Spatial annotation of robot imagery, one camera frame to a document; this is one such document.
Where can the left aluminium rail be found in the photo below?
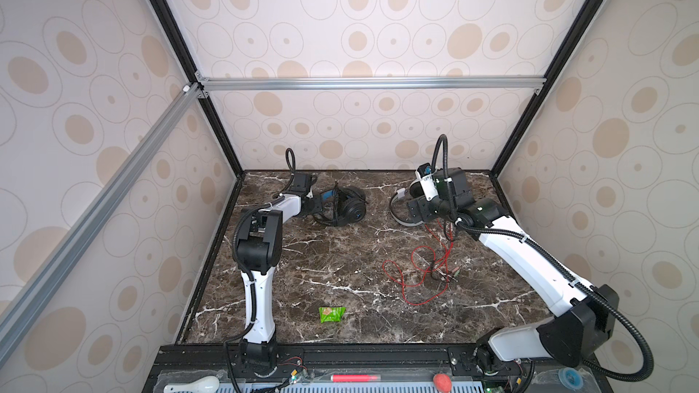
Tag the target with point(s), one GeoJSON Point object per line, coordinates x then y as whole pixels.
{"type": "Point", "coordinates": [34, 297]}

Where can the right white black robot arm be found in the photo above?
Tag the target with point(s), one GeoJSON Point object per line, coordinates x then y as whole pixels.
{"type": "Point", "coordinates": [583, 315]}

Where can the back aluminium rail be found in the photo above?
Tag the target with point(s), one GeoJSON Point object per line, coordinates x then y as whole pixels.
{"type": "Point", "coordinates": [387, 83]}

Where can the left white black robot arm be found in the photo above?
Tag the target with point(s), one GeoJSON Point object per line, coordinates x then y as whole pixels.
{"type": "Point", "coordinates": [257, 249]}

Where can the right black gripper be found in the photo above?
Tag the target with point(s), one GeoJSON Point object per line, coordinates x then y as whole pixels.
{"type": "Point", "coordinates": [422, 204]}

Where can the aluminium rail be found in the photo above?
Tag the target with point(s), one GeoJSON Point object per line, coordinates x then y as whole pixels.
{"type": "Point", "coordinates": [34, 297]}
{"type": "Point", "coordinates": [387, 83]}

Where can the black blue headphones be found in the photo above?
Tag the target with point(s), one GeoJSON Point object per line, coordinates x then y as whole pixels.
{"type": "Point", "coordinates": [340, 207]}

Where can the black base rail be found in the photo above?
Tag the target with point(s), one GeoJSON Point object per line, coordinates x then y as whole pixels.
{"type": "Point", "coordinates": [403, 368]}

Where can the red round object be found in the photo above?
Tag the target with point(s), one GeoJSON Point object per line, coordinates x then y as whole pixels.
{"type": "Point", "coordinates": [442, 383]}

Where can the white plastic object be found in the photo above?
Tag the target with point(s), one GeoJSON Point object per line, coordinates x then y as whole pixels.
{"type": "Point", "coordinates": [207, 384]}

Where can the blue tape roll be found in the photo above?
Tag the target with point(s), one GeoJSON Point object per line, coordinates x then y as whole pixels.
{"type": "Point", "coordinates": [570, 379]}

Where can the green snack packet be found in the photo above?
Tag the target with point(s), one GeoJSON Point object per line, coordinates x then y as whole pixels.
{"type": "Point", "coordinates": [331, 314]}

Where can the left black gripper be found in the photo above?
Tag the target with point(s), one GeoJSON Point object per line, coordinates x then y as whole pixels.
{"type": "Point", "coordinates": [317, 206]}

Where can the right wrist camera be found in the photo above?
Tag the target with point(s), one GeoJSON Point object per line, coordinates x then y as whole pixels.
{"type": "Point", "coordinates": [424, 185]}

